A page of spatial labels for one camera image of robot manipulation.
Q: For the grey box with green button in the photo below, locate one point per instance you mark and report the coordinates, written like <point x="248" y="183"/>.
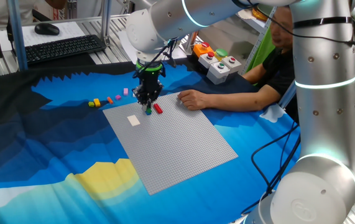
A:
<point x="219" y="74"/>

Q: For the person in black shirt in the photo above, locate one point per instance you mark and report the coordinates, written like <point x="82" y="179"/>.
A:
<point x="279" y="68"/>

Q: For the orange box with red button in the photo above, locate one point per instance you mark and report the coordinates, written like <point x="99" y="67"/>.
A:
<point x="202" y="51"/>

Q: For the large white Lego plate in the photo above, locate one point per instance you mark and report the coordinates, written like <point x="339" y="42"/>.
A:
<point x="133" y="120"/>

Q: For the black computer keyboard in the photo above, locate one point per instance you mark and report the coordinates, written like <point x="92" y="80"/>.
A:
<point x="62" y="48"/>

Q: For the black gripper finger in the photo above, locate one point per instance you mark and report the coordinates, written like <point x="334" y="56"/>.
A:
<point x="158" y="92"/>
<point x="139" y="95"/>

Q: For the grey box with red button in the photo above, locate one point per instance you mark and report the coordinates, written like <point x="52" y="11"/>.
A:
<point x="233" y="65"/>
<point x="206" y="62"/>

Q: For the blue aluminium frame post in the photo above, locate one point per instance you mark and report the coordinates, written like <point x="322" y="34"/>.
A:
<point x="17" y="37"/>

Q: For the yellow Lego brick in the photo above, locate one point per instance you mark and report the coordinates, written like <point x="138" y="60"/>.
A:
<point x="97" y="102"/>

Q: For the white paper under mouse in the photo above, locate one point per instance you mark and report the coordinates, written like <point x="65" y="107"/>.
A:
<point x="68" y="29"/>

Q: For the small magenta Lego brick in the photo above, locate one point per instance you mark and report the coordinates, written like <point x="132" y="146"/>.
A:
<point x="118" y="97"/>

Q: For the blue mountain print tablecloth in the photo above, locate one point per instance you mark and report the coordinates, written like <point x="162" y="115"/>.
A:
<point x="56" y="140"/>

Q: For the silver aluminium frame post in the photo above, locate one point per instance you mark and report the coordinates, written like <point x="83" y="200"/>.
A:
<point x="105" y="21"/>

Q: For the green chair backrest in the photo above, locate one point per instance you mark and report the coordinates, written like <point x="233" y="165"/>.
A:
<point x="262" y="51"/>

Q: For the yellow box with green button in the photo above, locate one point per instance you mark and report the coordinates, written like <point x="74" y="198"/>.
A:
<point x="221" y="53"/>

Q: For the light pink Lego brick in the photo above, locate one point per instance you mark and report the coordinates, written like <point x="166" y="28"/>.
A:
<point x="125" y="91"/>

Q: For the lime green Lego brick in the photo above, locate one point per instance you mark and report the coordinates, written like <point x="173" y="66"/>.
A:
<point x="91" y="104"/>

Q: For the orange Lego brick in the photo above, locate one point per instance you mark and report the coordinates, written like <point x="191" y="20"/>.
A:
<point x="110" y="100"/>

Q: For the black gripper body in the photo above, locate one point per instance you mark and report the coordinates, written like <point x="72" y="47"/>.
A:
<point x="150" y="82"/>

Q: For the black computer mouse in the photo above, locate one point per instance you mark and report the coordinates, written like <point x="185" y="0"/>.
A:
<point x="46" y="29"/>

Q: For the red Lego brick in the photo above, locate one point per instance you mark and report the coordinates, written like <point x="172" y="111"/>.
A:
<point x="158" y="108"/>

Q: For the person's left forearm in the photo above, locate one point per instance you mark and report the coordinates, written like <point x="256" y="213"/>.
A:
<point x="245" y="98"/>

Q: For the person in white shirt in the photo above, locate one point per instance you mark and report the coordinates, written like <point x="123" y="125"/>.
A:
<point x="9" y="11"/>

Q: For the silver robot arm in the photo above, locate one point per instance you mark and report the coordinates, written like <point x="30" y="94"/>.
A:
<point x="326" y="124"/>

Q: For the grey Lego baseplate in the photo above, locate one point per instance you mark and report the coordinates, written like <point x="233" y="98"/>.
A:
<point x="171" y="149"/>

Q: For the person's left hand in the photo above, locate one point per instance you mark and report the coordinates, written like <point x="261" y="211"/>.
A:
<point x="194" y="99"/>

